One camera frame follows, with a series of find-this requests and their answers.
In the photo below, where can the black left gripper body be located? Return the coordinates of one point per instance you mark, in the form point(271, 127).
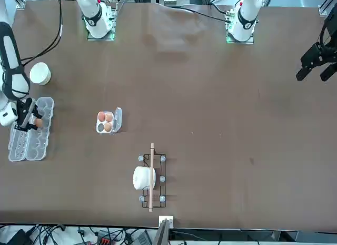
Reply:
point(332, 29)

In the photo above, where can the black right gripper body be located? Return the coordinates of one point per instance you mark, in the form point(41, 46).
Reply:
point(23, 113)

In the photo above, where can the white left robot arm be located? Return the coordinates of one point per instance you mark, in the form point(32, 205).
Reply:
point(246, 18)

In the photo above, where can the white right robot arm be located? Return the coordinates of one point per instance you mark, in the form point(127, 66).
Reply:
point(10, 58)

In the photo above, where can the transparent twelve-slot egg tray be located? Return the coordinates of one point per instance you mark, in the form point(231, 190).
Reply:
point(34, 150)

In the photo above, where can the white four-slot egg tray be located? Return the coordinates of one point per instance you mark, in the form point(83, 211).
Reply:
point(118, 119)

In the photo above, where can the white round bowl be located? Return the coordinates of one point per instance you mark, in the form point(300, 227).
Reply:
point(40, 73)

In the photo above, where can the black orange plug adapter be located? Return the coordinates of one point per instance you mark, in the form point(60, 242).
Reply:
point(104, 240)

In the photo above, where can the white power strip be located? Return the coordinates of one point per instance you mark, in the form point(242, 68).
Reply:
point(169, 0)

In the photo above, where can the aluminium corner bracket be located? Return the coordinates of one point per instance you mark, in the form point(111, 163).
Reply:
point(19, 0)
point(324, 8)

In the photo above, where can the small white bracket block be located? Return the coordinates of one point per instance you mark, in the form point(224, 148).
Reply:
point(169, 220)

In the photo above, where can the aluminium profile post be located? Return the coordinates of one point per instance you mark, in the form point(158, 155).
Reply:
point(162, 234)

